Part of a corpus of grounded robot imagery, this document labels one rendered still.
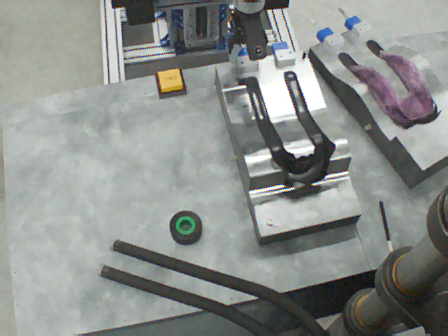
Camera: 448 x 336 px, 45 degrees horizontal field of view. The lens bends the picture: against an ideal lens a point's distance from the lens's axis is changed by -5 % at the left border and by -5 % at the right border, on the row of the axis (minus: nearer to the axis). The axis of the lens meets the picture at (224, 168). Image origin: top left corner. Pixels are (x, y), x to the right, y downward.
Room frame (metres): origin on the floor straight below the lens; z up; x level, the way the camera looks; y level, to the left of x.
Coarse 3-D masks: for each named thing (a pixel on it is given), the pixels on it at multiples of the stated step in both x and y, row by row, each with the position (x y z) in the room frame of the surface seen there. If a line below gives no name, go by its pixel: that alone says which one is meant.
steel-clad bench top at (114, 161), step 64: (64, 128) 0.79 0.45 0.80; (128, 128) 0.80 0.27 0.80; (192, 128) 0.81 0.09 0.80; (64, 192) 0.60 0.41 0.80; (128, 192) 0.61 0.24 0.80; (192, 192) 0.62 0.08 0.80; (384, 192) 0.64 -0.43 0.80; (64, 256) 0.42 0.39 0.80; (128, 256) 0.43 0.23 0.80; (192, 256) 0.44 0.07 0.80; (256, 256) 0.45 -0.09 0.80; (320, 256) 0.46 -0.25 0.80; (384, 256) 0.46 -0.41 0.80; (64, 320) 0.26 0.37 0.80; (128, 320) 0.27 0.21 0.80
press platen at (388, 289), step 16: (400, 256) 0.29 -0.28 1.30; (384, 272) 0.26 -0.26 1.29; (384, 288) 0.24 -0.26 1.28; (400, 288) 0.23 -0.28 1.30; (432, 288) 0.23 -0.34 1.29; (384, 304) 0.22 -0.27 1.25; (400, 304) 0.21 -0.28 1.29; (416, 304) 0.21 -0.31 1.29; (432, 304) 0.21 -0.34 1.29; (400, 320) 0.19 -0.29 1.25; (416, 320) 0.18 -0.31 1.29; (432, 320) 0.18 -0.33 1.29
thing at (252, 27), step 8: (256, 16) 0.97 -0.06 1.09; (248, 24) 0.95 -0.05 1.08; (256, 24) 0.95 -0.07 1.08; (248, 32) 0.93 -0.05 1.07; (256, 32) 0.93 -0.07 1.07; (248, 40) 0.91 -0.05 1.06; (256, 40) 0.91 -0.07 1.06; (264, 40) 0.92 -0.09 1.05; (248, 48) 0.89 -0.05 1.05; (256, 48) 0.89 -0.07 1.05; (264, 48) 0.90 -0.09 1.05; (248, 56) 0.89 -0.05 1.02; (256, 56) 0.88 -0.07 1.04; (264, 56) 0.88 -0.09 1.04
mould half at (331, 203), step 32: (224, 64) 0.96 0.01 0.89; (224, 96) 0.86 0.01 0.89; (288, 96) 0.87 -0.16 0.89; (320, 96) 0.88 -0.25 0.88; (256, 128) 0.76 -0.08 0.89; (288, 128) 0.76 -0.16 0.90; (320, 128) 0.76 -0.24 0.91; (256, 160) 0.64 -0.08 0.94; (256, 192) 0.59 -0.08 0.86; (288, 192) 0.60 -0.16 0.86; (320, 192) 0.60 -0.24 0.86; (352, 192) 0.61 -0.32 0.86; (256, 224) 0.52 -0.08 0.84; (288, 224) 0.51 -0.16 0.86; (320, 224) 0.52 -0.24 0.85
